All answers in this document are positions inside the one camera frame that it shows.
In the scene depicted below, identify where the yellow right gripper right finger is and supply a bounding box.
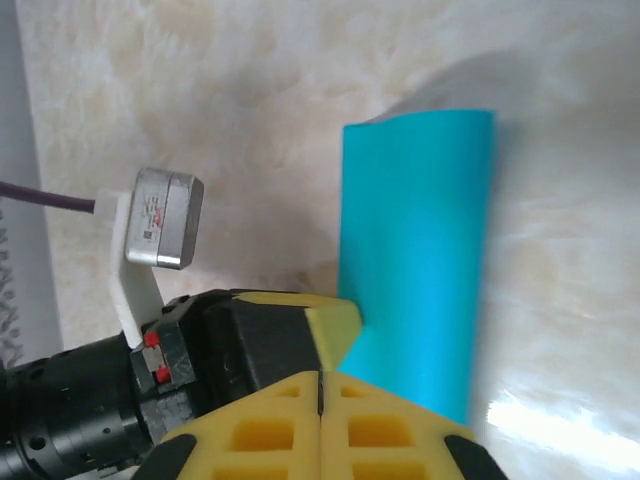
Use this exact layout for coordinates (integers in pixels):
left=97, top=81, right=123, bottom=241
left=319, top=372, right=509, bottom=480

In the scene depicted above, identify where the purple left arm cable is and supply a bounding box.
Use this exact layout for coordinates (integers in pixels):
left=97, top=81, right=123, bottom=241
left=0, top=180, right=97, bottom=215

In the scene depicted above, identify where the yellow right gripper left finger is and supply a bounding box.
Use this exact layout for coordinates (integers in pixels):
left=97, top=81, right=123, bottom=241
left=130, top=370, right=321, bottom=480

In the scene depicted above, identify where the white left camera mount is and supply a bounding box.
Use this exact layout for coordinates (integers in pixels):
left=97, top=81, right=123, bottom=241
left=93, top=188, right=164, bottom=349

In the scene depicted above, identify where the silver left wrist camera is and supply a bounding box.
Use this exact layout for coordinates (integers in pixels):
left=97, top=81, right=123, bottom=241
left=122, top=167, right=205, bottom=271

